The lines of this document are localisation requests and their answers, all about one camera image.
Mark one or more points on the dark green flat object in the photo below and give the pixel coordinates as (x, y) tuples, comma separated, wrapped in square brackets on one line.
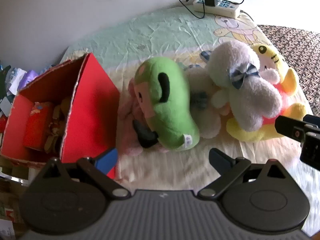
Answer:
[(5, 80)]

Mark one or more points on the red cardboard box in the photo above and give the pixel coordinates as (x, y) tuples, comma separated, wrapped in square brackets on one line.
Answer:
[(95, 110)]

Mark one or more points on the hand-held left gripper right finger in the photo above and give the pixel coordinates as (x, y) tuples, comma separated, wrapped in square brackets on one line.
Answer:
[(220, 160)]

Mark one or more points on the brown patterned blanket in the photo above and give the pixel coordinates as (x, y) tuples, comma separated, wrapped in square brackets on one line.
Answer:
[(295, 45)]

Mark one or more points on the pink plush bear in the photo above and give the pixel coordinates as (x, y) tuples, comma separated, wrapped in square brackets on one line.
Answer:
[(126, 130)]

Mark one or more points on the white blue packet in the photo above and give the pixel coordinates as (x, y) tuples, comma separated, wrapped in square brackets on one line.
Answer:
[(15, 76)]

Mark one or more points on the yellow tiger plush toy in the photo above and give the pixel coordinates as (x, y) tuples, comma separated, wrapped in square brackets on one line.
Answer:
[(290, 80)]

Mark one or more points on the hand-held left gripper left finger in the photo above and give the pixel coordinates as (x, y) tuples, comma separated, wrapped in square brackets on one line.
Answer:
[(108, 156)]

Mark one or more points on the purple packet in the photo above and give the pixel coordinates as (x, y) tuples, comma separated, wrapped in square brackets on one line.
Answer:
[(30, 76)]

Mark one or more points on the green plush toy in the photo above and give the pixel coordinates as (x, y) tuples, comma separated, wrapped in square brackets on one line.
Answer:
[(172, 110)]

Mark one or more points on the grey white plush bunny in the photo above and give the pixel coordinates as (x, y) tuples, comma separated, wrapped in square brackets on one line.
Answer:
[(250, 105)]

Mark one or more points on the yellow brown toy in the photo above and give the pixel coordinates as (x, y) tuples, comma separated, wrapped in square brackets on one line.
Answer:
[(57, 130)]

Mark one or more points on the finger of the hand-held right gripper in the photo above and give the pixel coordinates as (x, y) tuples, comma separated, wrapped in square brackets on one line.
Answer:
[(288, 127)]

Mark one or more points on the printed bed sheet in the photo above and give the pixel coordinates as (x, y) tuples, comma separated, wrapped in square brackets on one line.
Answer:
[(162, 35)]

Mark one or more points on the white power strip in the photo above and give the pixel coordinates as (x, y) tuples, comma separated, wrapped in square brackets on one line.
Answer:
[(225, 10)]

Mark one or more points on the cream plush toy with bows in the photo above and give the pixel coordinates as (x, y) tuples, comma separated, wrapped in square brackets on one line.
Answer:
[(207, 122)]

